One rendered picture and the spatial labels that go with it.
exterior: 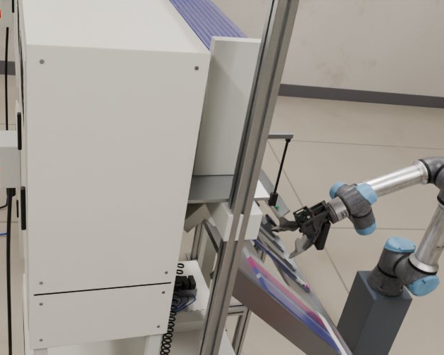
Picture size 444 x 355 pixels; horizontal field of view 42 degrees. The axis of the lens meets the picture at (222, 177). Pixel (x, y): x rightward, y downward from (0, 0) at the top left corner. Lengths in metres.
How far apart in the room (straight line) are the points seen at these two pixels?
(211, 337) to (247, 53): 0.69
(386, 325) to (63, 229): 1.73
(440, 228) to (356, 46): 3.68
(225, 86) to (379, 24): 4.58
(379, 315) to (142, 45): 1.79
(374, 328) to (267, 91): 1.68
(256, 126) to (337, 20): 4.49
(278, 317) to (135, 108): 0.73
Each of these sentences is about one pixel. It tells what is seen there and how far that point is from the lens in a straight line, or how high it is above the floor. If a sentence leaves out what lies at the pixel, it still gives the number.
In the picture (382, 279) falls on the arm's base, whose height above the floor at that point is 0.61.
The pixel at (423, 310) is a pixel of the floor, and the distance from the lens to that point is 3.46.
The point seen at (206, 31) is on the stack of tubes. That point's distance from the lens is 1.40.
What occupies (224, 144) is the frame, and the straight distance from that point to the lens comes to 1.29.
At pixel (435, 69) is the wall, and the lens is 6.23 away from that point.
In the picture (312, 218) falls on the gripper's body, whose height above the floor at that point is 1.06.
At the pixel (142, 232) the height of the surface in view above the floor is 1.32.
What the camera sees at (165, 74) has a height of 1.68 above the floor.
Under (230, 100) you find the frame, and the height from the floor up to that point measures 1.58.
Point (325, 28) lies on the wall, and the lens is 5.55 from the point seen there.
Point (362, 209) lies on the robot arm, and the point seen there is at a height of 1.09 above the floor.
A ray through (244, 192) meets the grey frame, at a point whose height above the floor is 1.44.
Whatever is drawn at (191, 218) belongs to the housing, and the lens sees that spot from 1.49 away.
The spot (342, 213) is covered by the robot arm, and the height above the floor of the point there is 1.08.
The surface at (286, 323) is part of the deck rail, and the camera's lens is 1.59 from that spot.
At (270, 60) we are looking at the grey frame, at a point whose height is 1.73.
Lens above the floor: 2.06
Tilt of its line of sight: 30 degrees down
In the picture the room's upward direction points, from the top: 11 degrees clockwise
